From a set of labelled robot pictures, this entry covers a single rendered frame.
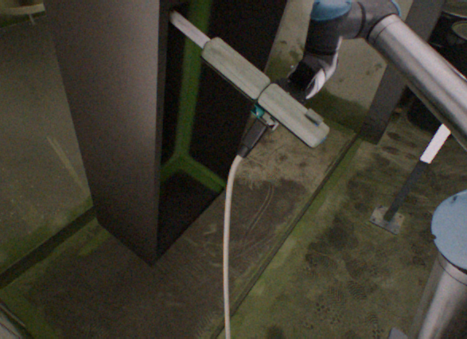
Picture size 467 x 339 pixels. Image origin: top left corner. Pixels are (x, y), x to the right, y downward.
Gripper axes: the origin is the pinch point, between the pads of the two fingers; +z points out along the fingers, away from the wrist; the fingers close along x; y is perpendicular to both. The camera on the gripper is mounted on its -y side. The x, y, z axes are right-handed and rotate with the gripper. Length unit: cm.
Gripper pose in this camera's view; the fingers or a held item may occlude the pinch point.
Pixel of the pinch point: (268, 113)
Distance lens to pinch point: 67.5
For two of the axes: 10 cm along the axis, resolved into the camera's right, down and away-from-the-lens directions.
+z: -5.4, 5.6, -6.3
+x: -7.6, -6.5, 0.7
